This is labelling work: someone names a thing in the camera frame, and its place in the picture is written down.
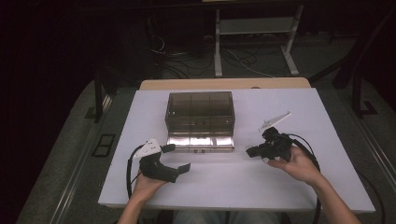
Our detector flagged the bundle of dark floor cables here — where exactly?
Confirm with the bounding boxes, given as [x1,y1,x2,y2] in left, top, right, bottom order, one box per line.
[149,34,217,79]

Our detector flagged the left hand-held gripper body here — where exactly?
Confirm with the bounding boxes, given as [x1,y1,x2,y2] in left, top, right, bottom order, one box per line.
[133,137,181,184]

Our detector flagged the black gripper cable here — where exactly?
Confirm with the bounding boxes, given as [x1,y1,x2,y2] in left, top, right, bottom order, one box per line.
[288,133,387,224]
[125,146,146,200]

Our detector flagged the person's left hand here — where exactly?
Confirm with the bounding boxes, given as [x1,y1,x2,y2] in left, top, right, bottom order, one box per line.
[132,172,168,204]

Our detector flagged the grey metal stand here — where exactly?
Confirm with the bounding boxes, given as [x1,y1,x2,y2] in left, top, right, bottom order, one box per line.
[214,4,304,78]

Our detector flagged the black angled stand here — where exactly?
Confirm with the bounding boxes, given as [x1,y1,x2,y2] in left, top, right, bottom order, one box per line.
[309,8,396,119]

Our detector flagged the metal floor rail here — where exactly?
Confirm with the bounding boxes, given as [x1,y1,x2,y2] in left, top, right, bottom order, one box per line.
[49,92,114,224]
[349,111,396,195]

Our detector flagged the person's legs in jeans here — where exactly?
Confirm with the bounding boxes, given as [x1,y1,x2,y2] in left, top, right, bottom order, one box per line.
[172,210,282,224]

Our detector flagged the smoky transparent drawer box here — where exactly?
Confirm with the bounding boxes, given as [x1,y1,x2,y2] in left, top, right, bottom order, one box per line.
[164,91,236,138]

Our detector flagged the person's right hand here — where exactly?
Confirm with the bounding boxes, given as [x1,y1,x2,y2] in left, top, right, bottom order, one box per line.
[262,146,325,189]

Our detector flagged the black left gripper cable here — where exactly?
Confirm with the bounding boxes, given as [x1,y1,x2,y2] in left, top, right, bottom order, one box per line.
[125,146,146,200]

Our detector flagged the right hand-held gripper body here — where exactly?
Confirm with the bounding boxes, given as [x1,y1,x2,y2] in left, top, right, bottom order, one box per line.
[258,111,294,162]

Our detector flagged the white floor cable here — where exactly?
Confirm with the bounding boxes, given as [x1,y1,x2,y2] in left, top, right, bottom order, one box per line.
[223,48,276,78]

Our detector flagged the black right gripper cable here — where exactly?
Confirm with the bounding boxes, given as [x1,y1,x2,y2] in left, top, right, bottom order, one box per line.
[288,133,387,224]

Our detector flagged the black stand with foot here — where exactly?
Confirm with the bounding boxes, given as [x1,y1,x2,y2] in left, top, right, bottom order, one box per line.
[84,66,119,123]

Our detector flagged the black floor socket frame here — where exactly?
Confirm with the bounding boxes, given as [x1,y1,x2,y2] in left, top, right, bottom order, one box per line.
[91,133,117,158]

